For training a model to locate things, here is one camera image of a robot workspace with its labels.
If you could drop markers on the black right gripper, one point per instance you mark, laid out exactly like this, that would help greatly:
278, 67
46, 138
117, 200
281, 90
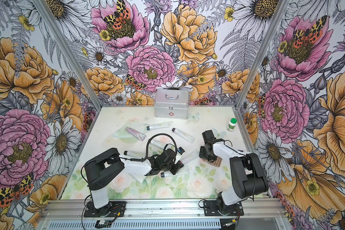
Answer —
201, 155

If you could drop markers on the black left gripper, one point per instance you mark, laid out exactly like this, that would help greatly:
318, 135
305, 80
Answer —
177, 166

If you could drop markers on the white tube red cap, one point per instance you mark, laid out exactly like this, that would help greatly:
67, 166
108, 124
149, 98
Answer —
190, 157

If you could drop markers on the brown striped towel cloth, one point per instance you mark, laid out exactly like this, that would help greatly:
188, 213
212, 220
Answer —
215, 163

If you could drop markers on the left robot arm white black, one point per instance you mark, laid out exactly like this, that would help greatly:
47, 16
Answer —
104, 168

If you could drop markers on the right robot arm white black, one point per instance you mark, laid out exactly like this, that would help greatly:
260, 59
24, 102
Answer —
247, 175

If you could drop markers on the white tube purple cap far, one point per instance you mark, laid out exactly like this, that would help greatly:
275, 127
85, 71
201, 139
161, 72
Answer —
183, 135

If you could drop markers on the white tube purple cap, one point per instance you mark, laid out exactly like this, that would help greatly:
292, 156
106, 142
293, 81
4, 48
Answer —
139, 177
183, 135

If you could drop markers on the white tube black cap centre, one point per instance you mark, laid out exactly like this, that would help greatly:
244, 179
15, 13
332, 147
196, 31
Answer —
161, 145

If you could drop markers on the white tube teal cap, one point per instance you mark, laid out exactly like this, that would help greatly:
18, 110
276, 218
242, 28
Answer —
158, 126

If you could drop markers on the white tube purple cap near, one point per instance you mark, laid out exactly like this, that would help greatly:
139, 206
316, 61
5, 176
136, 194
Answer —
139, 177

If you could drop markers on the purple metallic tube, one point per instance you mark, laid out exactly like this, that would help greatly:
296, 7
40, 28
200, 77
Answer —
136, 134

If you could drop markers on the white bottle green cap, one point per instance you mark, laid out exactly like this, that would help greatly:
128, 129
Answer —
232, 124

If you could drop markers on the silver aluminium first aid case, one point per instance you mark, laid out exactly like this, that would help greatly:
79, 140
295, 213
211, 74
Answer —
171, 104

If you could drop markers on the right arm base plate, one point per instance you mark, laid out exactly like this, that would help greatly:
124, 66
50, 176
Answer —
218, 208

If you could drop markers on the white slotted cable duct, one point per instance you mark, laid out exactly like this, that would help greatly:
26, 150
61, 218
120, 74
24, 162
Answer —
137, 224

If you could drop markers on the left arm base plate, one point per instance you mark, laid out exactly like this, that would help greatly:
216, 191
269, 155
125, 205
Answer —
111, 210

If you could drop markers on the aluminium front rail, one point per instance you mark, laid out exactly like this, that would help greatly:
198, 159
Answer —
166, 208

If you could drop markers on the left aluminium corner post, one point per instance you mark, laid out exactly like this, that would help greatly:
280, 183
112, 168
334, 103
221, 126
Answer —
50, 21

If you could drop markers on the aluminium corner post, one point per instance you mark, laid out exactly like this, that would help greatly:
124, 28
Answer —
275, 23
50, 21

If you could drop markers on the right aluminium corner post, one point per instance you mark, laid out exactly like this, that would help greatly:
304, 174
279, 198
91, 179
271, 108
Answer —
275, 23

